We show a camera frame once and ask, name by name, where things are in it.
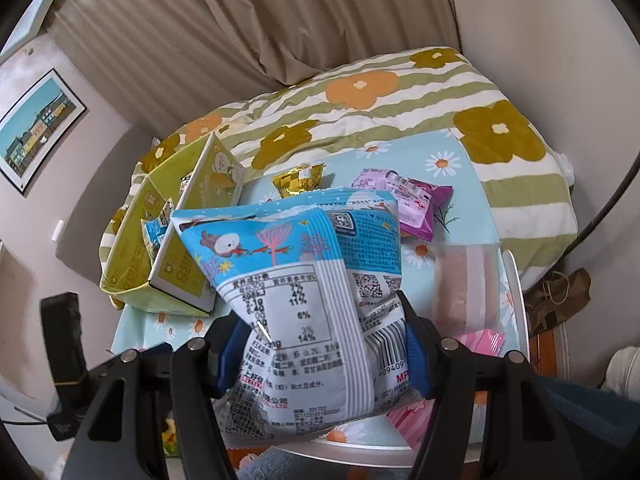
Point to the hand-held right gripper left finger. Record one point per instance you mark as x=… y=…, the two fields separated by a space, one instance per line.
x=225 y=365

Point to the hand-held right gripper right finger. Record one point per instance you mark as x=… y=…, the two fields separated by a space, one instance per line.
x=416 y=360

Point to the blue and white snack bag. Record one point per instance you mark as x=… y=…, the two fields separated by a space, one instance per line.
x=300 y=285

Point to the yellow-green cardboard box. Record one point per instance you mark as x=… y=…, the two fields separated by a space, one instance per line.
x=130 y=260

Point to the purple snack bag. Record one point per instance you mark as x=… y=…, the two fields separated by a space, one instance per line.
x=420 y=210

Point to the pink striped snack packet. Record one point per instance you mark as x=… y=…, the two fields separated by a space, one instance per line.
x=480 y=344

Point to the small blue and yellow packet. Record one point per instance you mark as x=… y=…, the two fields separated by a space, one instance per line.
x=156 y=232

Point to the brown paper bag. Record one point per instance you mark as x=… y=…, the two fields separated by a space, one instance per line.
x=575 y=290

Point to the dark blue cloth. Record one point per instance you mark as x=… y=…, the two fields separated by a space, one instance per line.
x=590 y=410

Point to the gold foil snack packet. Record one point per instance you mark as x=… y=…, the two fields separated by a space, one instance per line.
x=295 y=182

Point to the white cloth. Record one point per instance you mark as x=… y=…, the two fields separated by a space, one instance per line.
x=625 y=367

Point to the light blue daisy cloth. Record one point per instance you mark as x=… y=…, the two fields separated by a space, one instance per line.
x=345 y=160

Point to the striped flower blanket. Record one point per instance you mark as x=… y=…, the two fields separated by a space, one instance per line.
x=400 y=105

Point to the beige curtain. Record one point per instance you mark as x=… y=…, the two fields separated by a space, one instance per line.
x=225 y=35

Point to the white wall switch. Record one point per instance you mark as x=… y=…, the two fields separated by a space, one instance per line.
x=58 y=230

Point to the wall poster of houses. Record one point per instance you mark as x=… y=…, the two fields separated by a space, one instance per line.
x=35 y=130

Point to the white window frame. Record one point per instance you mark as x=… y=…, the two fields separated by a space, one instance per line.
x=32 y=15

